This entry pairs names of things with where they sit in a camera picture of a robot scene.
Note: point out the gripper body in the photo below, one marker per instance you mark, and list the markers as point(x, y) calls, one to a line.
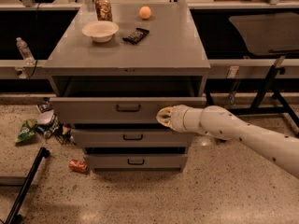
point(179, 118)

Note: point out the grey top drawer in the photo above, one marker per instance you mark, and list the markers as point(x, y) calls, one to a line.
point(116, 110)

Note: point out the grey drawer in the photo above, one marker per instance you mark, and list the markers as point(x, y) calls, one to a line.
point(116, 110)
point(136, 161)
point(131, 138)

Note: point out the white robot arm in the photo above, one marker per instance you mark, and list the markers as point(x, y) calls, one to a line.
point(215, 121)

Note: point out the grey metal drawer cabinet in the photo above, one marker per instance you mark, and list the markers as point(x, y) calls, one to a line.
point(169, 62)

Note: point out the grey bottom drawer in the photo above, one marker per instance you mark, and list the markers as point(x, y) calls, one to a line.
point(136, 161)

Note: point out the grey middle drawer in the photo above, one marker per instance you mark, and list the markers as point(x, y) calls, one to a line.
point(131, 138)

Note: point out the black remote control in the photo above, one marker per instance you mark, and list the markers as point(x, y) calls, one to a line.
point(136, 36)

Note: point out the orange soda can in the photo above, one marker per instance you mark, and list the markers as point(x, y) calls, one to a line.
point(78, 166)

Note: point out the orange fruit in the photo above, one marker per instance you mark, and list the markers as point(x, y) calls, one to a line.
point(144, 13)

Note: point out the white bowl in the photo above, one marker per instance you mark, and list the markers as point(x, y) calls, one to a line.
point(100, 31)

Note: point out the silver pouch on floor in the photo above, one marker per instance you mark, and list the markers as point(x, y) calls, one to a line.
point(45, 118)

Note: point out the dark snack packet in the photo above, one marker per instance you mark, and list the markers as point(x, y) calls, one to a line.
point(44, 107)

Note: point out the snack jar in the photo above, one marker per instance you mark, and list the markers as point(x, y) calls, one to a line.
point(103, 10)

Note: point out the black chair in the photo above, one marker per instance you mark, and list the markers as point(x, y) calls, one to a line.
point(273, 35)

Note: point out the green chip bag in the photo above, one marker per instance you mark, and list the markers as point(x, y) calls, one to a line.
point(27, 131)

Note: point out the clear plastic water bottle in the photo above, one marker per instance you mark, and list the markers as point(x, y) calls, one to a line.
point(25, 51)

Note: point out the black stand leg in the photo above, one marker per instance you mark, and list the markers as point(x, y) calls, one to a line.
point(24, 182)

